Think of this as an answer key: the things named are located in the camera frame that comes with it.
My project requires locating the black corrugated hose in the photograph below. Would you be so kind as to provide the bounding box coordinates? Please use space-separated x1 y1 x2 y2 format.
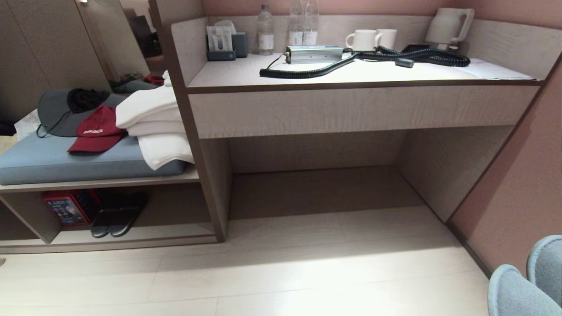
259 45 471 79

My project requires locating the light blue slipper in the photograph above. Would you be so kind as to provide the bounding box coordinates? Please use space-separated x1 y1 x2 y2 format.
526 235 562 308
488 264 562 316

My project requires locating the white ceramic mug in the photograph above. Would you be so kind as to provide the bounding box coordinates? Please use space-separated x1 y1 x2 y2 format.
345 29 383 52
376 29 398 50

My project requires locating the wooden desk unit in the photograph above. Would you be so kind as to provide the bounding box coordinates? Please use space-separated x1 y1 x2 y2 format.
0 15 562 255

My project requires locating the folded white towel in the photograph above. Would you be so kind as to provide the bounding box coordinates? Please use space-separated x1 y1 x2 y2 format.
115 71 195 171

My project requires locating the dark slipper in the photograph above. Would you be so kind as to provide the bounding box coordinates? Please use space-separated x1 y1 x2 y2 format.
90 191 128 239
108 191 149 238

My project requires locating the grey desk organizer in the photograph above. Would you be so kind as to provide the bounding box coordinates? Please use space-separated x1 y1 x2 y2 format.
206 20 249 61

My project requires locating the blue seat cushion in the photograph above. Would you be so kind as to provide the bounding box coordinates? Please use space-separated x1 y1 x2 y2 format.
0 130 187 186

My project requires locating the silver metal box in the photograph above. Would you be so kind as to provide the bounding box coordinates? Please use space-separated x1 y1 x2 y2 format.
285 45 345 65

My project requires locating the clear plastic water bottle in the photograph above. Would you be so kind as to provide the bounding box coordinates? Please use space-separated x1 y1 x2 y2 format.
257 4 275 56
303 0 320 46
288 0 305 47

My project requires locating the red box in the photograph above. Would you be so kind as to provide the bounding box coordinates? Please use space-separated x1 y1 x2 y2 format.
42 190 102 227

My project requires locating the white electric kettle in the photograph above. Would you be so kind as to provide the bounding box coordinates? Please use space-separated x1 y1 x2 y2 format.
424 7 475 51

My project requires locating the red baseball cap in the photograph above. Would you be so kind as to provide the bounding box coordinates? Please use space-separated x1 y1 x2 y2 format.
67 105 128 154

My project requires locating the grey wide-brim hat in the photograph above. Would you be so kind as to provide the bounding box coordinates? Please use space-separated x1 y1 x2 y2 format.
36 89 128 139

